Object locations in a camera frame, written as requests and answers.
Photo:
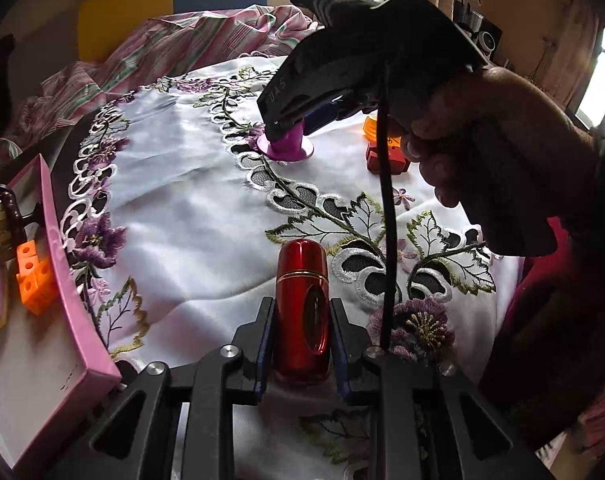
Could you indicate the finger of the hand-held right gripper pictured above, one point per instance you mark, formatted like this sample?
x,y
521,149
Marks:
x,y
325,116
285,131

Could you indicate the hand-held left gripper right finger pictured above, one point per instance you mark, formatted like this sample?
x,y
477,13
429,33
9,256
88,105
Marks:
x,y
345,355

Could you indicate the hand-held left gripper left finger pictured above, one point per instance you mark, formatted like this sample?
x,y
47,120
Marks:
x,y
255,350

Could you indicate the magenta plastic flanged toy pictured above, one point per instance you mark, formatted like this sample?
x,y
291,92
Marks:
x,y
287,149

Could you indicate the red metallic bottle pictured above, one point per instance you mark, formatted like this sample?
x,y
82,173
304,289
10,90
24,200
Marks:
x,y
302,270

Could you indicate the pink cardboard box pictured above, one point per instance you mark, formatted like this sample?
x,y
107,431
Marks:
x,y
57,270

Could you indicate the orange building block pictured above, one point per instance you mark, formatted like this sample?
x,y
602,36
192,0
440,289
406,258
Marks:
x,y
35,280

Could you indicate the brown beaded hair clip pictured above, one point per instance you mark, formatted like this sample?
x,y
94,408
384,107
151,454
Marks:
x,y
12,215

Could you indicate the person's right hand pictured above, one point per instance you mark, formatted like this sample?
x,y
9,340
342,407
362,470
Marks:
x,y
507,160

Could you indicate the orange round plastic toy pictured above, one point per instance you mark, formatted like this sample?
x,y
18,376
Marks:
x,y
371,127

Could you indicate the red building block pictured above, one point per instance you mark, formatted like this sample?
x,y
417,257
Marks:
x,y
398,162

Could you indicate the white embroidered floral tablecloth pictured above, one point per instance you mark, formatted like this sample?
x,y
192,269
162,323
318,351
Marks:
x,y
182,185

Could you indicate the black speaker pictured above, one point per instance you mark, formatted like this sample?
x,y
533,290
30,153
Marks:
x,y
477,25

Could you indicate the pink green striped blanket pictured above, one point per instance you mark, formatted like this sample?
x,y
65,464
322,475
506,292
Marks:
x,y
182,40

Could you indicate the grey yellow blue headboard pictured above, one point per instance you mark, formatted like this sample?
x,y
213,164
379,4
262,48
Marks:
x,y
122,20

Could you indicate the person's torso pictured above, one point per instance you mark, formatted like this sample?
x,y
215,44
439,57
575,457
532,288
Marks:
x,y
547,335

